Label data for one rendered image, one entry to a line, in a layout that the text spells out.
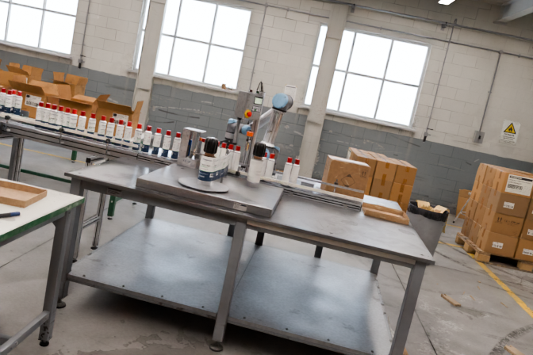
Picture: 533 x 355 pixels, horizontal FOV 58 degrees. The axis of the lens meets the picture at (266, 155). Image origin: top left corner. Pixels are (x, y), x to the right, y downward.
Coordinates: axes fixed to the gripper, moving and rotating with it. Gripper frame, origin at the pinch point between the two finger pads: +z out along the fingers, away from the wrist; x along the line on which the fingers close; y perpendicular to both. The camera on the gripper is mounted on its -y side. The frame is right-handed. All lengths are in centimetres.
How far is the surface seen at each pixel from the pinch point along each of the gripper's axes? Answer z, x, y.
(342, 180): -12, -24, 94
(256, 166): -14, -71, 34
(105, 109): -10, 70, -130
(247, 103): -52, -38, 15
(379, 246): 3, -126, 111
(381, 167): 4, 276, 173
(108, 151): 6, -40, -77
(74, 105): -6, 76, -163
